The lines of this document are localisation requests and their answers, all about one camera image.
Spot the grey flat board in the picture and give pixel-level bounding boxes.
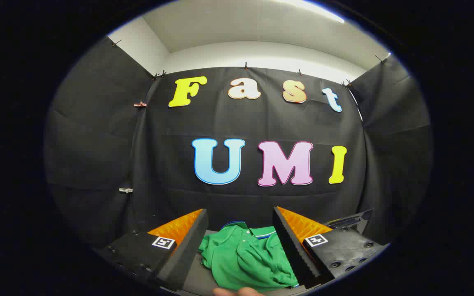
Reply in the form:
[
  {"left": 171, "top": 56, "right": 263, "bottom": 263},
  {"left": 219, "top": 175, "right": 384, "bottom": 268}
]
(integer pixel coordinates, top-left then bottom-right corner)
[{"left": 181, "top": 229, "right": 307, "bottom": 296}]

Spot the black backdrop cloth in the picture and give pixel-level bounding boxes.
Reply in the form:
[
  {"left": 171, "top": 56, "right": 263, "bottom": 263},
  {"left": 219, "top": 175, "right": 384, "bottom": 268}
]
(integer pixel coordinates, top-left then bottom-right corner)
[{"left": 44, "top": 36, "right": 433, "bottom": 255}]

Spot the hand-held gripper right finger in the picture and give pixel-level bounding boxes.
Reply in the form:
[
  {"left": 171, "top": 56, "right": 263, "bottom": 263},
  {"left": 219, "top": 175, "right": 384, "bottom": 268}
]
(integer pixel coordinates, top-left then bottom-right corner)
[{"left": 272, "top": 206, "right": 390, "bottom": 289}]

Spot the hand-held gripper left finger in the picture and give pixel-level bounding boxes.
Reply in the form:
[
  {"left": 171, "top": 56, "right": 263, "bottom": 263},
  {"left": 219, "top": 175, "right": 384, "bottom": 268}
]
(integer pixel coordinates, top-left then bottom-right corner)
[{"left": 95, "top": 208, "right": 209, "bottom": 292}]

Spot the green polo shirt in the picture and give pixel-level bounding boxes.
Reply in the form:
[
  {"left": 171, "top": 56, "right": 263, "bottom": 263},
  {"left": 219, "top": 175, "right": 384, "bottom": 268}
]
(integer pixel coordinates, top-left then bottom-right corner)
[{"left": 198, "top": 221, "right": 299, "bottom": 292}]

